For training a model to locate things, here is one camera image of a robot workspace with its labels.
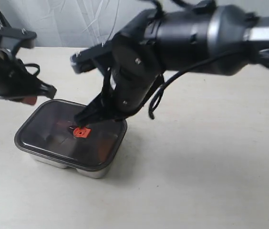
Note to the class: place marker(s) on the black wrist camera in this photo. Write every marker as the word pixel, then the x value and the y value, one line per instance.
pixel 12 39
pixel 97 57

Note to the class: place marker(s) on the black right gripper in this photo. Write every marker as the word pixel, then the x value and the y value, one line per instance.
pixel 123 95

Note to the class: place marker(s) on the transparent dark lunch box lid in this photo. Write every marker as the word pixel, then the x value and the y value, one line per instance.
pixel 51 132

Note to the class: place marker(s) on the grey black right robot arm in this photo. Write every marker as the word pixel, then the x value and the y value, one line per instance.
pixel 156 47

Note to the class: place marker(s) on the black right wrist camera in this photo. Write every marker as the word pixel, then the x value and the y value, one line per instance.
pixel 97 57

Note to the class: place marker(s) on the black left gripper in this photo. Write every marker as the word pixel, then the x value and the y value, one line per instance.
pixel 19 80

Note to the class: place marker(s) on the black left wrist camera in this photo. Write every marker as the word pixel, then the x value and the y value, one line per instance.
pixel 12 39

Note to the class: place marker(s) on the grey wrinkled backdrop curtain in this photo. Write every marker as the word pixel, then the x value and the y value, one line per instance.
pixel 84 23

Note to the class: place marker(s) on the stainless steel lunch box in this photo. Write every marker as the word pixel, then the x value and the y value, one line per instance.
pixel 98 174

